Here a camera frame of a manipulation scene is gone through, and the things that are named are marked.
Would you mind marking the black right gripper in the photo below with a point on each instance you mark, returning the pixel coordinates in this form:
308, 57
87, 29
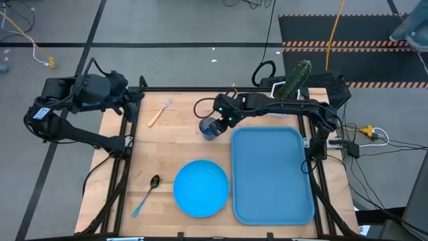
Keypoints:
230, 120

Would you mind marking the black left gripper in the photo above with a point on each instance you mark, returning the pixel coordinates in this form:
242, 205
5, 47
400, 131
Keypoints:
117, 87

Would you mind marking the dark blue plastic cup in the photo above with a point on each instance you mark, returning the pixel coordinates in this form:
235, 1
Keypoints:
205, 134

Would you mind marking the round blue plate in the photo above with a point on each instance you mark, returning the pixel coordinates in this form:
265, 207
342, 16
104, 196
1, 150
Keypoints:
200, 189

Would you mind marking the blue plastic tray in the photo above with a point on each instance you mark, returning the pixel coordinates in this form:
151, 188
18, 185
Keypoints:
271, 174

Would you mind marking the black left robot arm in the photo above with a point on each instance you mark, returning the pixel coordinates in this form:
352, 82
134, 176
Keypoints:
77, 134

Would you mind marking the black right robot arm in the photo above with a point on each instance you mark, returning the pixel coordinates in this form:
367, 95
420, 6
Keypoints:
294, 107

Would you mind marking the white hexagonal plant pot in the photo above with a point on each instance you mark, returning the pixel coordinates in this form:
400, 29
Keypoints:
273, 90

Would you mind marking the green cactus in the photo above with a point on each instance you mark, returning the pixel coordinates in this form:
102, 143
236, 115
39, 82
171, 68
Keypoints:
297, 78

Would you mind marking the grey connector hub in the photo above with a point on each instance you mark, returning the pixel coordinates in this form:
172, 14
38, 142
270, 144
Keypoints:
337, 143

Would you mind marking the black power adapter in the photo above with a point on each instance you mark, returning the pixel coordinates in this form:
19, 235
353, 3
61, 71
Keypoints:
353, 150

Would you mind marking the yellow power plug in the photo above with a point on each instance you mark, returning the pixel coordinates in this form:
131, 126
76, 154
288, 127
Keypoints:
368, 130

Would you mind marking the black hazard-striped floor mat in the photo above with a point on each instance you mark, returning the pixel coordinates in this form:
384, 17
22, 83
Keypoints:
368, 30

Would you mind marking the grey chair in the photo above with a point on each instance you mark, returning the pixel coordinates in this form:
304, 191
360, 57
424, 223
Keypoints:
418, 201

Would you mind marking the person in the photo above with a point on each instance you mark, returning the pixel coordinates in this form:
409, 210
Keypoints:
414, 20

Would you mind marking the black metal table frame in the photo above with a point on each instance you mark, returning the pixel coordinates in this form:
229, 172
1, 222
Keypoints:
187, 89

